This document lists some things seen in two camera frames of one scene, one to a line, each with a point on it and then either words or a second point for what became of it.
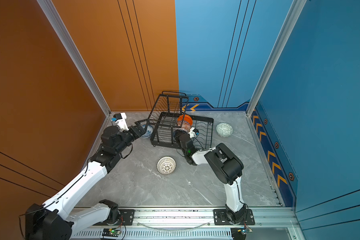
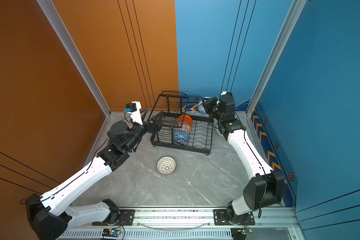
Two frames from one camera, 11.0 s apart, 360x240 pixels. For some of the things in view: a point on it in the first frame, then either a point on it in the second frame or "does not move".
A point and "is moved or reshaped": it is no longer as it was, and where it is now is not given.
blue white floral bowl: (149, 131) is moved or reshaped
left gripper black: (138, 128) -> (154, 127)
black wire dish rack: (171, 126) does not move
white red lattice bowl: (166, 165) does not move
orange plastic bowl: (185, 117) does not move
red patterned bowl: (185, 125) does not move
